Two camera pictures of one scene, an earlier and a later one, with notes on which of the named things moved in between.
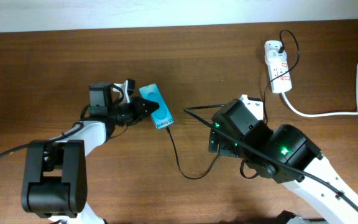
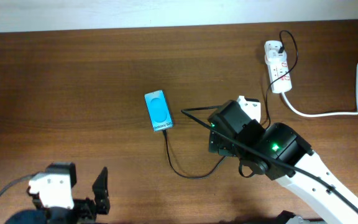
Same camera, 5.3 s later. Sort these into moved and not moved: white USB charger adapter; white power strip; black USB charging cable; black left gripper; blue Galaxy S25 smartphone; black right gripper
Moved: blue Galaxy S25 smartphone; black USB charging cable; black left gripper
Not moved: white USB charger adapter; white power strip; black right gripper
